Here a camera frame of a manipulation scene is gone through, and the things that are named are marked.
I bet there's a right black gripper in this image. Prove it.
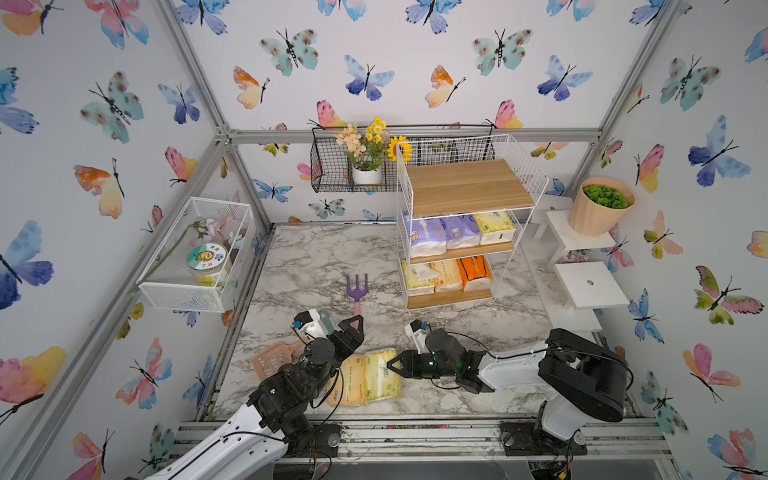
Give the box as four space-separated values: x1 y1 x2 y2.
382 351 457 380

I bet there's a green tissue pack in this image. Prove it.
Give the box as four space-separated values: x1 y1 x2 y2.
364 348 402 403

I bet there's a purple tissue pack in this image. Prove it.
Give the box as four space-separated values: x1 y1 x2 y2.
402 213 447 258
441 215 481 250

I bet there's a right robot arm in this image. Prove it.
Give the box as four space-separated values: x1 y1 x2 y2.
387 327 633 456

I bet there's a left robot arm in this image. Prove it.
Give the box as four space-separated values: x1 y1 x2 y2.
150 315 365 479

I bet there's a pale yellow tissue pack bottom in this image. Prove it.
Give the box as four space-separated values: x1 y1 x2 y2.
402 261 440 297

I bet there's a green tissue pack middle shelf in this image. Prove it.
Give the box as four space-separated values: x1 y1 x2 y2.
473 211 517 245

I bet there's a white lower step shelf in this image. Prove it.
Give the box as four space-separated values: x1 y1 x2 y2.
553 262 629 310

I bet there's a purple garden fork toy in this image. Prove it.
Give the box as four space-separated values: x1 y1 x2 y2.
346 274 368 316

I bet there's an orange plastic scoop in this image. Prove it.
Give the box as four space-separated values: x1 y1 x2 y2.
250 341 304 380

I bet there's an artificial pink flower stem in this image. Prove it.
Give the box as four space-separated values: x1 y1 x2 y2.
129 218 242 294

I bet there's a flower pot with yellow flowers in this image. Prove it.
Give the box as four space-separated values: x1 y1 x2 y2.
335 117 413 186

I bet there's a pink pot with green plant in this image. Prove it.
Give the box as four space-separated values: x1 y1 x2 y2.
568 177 636 237

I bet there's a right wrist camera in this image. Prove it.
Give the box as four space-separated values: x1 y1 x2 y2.
404 320 431 354

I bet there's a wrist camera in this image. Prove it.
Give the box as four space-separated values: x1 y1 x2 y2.
404 320 431 354
292 309 335 344

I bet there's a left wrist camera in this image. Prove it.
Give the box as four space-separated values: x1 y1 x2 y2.
292 309 335 344

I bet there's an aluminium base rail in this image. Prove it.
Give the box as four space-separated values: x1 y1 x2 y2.
167 418 673 464

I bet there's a black wire wall basket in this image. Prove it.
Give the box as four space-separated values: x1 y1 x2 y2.
308 127 398 195

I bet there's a white wire shelf rack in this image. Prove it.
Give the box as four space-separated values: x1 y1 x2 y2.
393 134 548 310

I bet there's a white wire wall basket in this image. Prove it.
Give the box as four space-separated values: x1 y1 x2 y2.
136 197 255 313

